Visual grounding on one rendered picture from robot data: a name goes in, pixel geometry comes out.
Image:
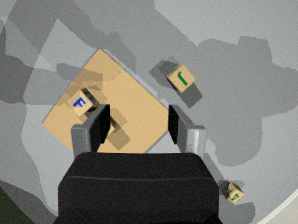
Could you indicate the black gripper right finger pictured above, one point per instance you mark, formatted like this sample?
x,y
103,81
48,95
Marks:
x,y
189,137

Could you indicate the tan flat mat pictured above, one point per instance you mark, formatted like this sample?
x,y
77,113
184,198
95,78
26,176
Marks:
x,y
141,118

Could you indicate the tan wooden block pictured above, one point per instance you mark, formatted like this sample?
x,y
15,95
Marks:
x,y
113,125
232,193
81,102
180,78

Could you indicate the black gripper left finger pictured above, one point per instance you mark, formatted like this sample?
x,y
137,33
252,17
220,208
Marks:
x,y
88,136

